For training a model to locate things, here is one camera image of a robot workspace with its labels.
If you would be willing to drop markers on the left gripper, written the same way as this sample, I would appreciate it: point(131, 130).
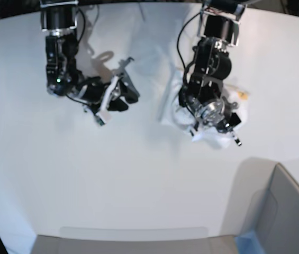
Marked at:
point(220, 135)

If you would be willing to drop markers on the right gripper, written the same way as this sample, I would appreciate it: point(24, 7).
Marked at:
point(115, 95)

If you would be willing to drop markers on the white printed t-shirt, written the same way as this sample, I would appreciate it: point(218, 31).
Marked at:
point(232, 105)

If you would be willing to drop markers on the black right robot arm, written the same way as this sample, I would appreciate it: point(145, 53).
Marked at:
point(60, 20)

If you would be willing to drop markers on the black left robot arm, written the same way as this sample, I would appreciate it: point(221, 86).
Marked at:
point(218, 29)

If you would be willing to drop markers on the grey partition panel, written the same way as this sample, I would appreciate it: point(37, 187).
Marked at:
point(262, 213)

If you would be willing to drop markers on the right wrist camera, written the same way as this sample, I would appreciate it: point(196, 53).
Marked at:
point(102, 117)

